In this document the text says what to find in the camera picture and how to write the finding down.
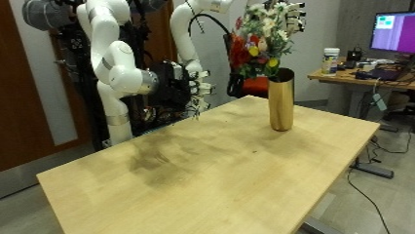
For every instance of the computer monitor purple screen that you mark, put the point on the computer monitor purple screen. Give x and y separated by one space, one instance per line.
395 32

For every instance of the tall gold cylinder vase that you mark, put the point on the tall gold cylinder vase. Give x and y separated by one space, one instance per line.
280 104

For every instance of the artificial flower bouquet green wrap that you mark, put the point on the artificial flower bouquet green wrap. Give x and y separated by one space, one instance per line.
259 48

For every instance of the brown wooden door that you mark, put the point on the brown wooden door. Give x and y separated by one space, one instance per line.
21 97

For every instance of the black robot stand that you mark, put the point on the black robot stand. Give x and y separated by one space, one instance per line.
88 97

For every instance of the grey table foot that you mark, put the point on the grey table foot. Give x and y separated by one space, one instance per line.
373 169

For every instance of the grey hanging power adapter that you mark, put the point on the grey hanging power adapter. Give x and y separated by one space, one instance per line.
379 101

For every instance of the white wipes canister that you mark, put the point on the white wipes canister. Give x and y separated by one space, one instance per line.
330 61

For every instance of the small black desk device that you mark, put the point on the small black desk device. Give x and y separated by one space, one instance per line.
354 55

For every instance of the wooden office desk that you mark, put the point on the wooden office desk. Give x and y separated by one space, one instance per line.
340 77

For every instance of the black office chair red seat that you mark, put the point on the black office chair red seat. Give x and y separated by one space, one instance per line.
254 86

